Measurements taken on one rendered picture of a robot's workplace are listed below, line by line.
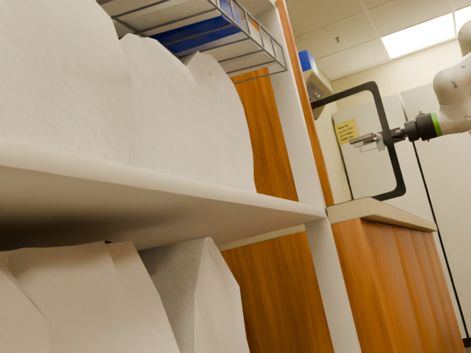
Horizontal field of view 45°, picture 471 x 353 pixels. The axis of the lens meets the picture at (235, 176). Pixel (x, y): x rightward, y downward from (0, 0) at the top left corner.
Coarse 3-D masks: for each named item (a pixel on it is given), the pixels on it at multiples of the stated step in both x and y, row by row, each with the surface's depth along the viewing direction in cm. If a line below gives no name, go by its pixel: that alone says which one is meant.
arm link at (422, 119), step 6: (420, 114) 202; (426, 114) 200; (420, 120) 199; (426, 120) 198; (432, 120) 197; (420, 126) 198; (426, 126) 197; (432, 126) 197; (420, 132) 199; (426, 132) 198; (432, 132) 198; (426, 138) 200; (432, 138) 200
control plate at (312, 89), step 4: (312, 84) 208; (308, 88) 207; (312, 88) 210; (316, 88) 213; (308, 92) 209; (312, 92) 212; (316, 92) 215; (320, 92) 219; (308, 96) 211; (312, 96) 214; (316, 96) 217; (320, 96) 221; (312, 100) 216; (316, 100) 219
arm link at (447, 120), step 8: (456, 104) 191; (464, 104) 191; (432, 112) 199; (440, 112) 197; (448, 112) 194; (456, 112) 192; (464, 112) 192; (440, 120) 196; (448, 120) 195; (456, 120) 193; (464, 120) 193; (440, 128) 196; (448, 128) 196; (456, 128) 195; (464, 128) 194; (440, 136) 200
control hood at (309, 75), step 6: (306, 72) 203; (312, 72) 202; (306, 78) 202; (312, 78) 205; (318, 78) 210; (306, 84) 204; (318, 84) 213; (324, 84) 218; (324, 90) 221; (330, 90) 227; (324, 96) 224
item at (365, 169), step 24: (336, 96) 196; (360, 96) 192; (336, 120) 195; (360, 120) 191; (384, 120) 187; (336, 144) 194; (360, 144) 190; (384, 144) 186; (336, 168) 194; (360, 168) 190; (384, 168) 186; (336, 192) 193; (360, 192) 189; (384, 192) 185
